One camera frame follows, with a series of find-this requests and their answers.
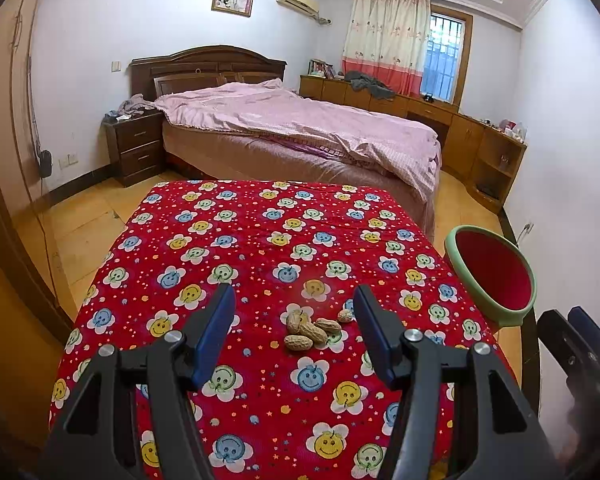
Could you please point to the red bin with green rim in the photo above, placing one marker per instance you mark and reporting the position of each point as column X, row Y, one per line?
column 505, row 280

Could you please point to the bed with pink blanket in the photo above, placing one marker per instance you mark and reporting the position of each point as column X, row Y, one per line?
column 305, row 125

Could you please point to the dark wooden headboard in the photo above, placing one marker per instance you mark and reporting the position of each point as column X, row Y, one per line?
column 205, row 62

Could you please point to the clear glass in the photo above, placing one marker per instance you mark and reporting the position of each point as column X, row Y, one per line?
column 504, row 162

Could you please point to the black power adapter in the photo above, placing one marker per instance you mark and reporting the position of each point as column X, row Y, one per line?
column 45, row 162

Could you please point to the wooden corner shelf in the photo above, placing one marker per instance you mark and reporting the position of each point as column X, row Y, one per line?
column 495, row 180

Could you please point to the dark wooden nightstand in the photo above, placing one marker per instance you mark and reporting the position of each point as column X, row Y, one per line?
column 137, row 150

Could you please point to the flat black item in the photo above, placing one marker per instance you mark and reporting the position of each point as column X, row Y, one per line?
column 490, row 191

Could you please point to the red smiley flower blanket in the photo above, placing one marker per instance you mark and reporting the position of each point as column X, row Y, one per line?
column 280, row 240

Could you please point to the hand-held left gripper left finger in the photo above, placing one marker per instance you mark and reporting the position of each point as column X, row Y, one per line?
column 212, row 340

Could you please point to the small dark item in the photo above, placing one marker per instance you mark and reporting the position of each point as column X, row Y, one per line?
column 115, row 116

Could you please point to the wall air conditioner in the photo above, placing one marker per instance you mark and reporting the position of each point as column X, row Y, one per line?
column 297, row 0

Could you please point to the small white and red jars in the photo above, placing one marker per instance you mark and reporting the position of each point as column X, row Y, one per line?
column 511, row 128

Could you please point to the light wooden wardrobe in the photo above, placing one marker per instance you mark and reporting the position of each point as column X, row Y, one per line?
column 10, row 160

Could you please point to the white wall outlet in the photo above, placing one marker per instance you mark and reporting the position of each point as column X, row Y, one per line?
column 529, row 226
column 68, row 160

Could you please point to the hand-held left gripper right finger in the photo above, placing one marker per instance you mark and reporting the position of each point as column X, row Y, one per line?
column 377, row 340

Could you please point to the dark grey clothes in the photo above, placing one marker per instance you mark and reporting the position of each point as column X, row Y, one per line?
column 370, row 85

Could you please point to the barred window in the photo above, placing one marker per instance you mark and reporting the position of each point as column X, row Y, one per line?
column 445, row 60

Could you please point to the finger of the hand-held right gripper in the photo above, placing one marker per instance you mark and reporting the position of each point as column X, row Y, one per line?
column 557, row 342
column 587, row 325

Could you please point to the cream and pink curtain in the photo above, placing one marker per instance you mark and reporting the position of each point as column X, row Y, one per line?
column 385, row 35

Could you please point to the pink crumpled clothes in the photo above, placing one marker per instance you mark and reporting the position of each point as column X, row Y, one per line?
column 135, row 104

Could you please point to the bed mattress base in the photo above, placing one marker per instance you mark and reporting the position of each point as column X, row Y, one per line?
column 220, row 155

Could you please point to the long light wooden cabinet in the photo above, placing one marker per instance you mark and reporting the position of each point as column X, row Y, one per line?
column 460, row 135

